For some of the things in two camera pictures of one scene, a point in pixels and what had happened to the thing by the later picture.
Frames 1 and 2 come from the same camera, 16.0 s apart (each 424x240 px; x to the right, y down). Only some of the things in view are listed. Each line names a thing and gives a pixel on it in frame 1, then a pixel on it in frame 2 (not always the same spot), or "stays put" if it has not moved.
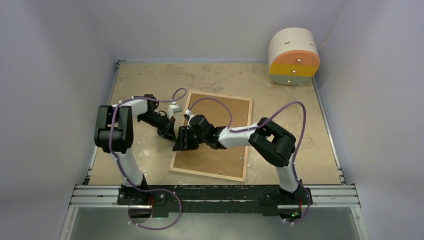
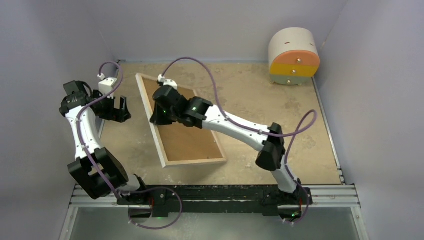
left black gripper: (167, 130) -> (120, 115)
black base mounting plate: (214, 199) stays put
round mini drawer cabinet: (293, 56) stays put
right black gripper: (181, 145) -> (158, 118)
